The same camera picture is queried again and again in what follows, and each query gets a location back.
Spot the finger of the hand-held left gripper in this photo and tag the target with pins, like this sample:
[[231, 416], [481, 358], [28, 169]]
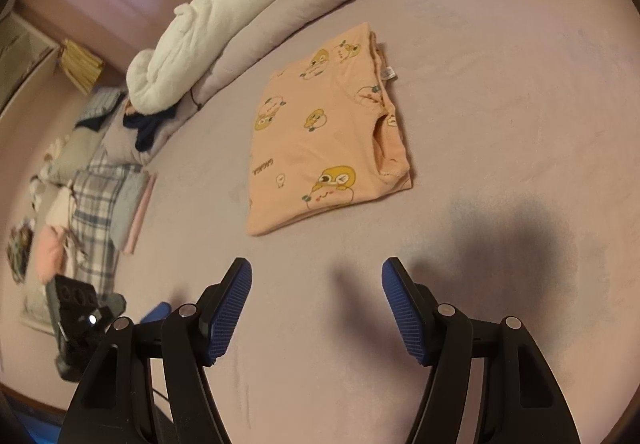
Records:
[[156, 314]]

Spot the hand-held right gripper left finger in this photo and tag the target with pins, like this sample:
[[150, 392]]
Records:
[[227, 314]]

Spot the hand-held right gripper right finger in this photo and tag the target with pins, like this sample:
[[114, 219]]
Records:
[[402, 314]]

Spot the peach cartoon print pajama top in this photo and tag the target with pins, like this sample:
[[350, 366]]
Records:
[[320, 143]]

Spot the pink garment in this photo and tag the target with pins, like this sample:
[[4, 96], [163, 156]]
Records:
[[50, 254]]

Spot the pink folded cloth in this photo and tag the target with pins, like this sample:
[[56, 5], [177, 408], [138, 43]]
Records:
[[141, 219]]

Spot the blue-grey folded cloth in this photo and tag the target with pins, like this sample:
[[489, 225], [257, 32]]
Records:
[[131, 209]]

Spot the plaid cloth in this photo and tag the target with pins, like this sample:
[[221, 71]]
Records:
[[95, 214]]

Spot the white cloth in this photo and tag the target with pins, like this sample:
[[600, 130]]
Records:
[[60, 209]]

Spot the grey-green pillow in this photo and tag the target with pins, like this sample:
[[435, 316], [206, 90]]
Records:
[[72, 156]]

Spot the navy garment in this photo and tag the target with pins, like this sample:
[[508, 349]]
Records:
[[147, 128]]

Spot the lilac bed sheet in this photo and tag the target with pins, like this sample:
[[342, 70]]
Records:
[[500, 123]]

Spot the dark plaid pillow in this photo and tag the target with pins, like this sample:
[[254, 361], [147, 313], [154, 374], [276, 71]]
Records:
[[100, 106]]

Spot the yellow fringed object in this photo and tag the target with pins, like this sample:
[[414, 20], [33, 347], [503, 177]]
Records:
[[80, 66]]

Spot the white fluffy blanket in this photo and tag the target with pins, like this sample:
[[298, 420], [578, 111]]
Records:
[[200, 33]]

